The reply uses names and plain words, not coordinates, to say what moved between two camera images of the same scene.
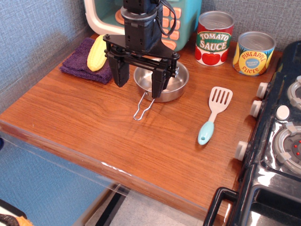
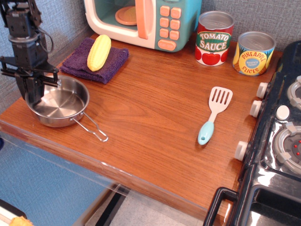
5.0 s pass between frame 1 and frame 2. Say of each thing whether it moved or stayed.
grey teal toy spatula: stayed
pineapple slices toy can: stayed
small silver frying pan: moved
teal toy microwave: stayed
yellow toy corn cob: stayed
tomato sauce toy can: stayed
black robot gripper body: moved
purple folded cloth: stayed
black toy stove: stayed
